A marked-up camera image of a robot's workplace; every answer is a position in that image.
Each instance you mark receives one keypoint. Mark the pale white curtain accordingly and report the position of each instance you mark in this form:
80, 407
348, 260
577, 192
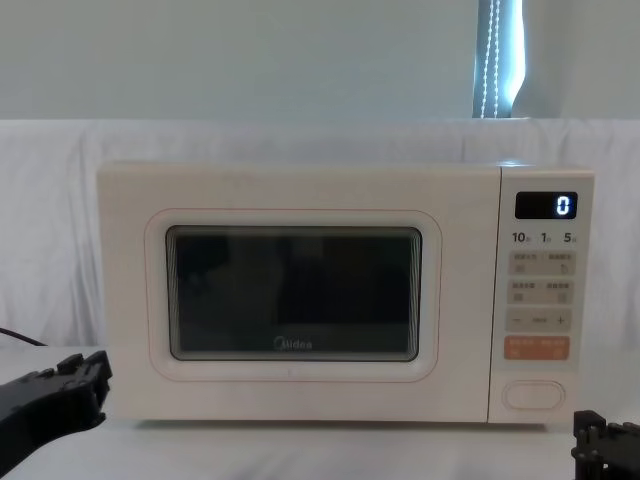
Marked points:
250, 55

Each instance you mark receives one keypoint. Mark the cream microwave oven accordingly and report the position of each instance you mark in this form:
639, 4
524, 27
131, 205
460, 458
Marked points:
300, 300

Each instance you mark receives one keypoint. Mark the white table cloth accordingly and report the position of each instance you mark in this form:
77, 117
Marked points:
350, 450

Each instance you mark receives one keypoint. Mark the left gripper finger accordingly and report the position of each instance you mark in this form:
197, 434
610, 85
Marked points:
90, 390
70, 362

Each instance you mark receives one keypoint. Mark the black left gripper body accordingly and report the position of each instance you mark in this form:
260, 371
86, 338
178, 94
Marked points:
25, 425

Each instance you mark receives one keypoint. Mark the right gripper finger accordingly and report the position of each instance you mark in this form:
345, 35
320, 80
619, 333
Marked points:
590, 445
625, 450

